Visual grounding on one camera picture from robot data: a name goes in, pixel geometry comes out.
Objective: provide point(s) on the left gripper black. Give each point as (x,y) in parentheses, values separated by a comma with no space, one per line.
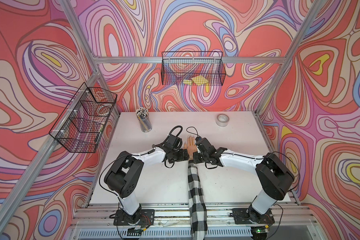
(182,157)

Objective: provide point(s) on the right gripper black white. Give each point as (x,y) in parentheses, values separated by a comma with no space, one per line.
(196,160)

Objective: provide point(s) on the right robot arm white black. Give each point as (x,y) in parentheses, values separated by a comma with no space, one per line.
(275,178)

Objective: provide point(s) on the plaid sleeve forearm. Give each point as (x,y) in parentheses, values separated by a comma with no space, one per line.
(197,207)

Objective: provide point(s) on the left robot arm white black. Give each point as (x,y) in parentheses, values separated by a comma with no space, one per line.
(123,175)

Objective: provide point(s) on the mannequin hand with painted nails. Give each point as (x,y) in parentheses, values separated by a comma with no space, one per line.
(190,146)

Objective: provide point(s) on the cup of pencils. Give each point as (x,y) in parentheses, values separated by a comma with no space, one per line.
(143,118)

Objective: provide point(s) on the yellow sticky notes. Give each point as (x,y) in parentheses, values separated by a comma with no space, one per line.
(198,81)

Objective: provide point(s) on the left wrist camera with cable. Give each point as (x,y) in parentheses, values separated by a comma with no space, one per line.
(174,142)

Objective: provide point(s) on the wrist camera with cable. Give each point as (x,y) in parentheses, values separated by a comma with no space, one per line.
(174,142)
(202,144)

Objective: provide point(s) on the right wrist camera with cable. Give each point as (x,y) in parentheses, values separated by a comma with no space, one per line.
(202,144)

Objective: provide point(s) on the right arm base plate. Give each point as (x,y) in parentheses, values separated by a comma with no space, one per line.
(245,216)

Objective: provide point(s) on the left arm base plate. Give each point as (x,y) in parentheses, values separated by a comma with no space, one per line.
(142,217)

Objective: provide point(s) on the black wire basket back wall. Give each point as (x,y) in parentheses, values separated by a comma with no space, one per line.
(180,65)

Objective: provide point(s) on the black wire basket wall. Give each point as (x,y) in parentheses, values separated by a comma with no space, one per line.
(80,127)
(180,65)

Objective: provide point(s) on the black wire basket left wall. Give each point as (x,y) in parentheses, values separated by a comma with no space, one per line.
(80,127)

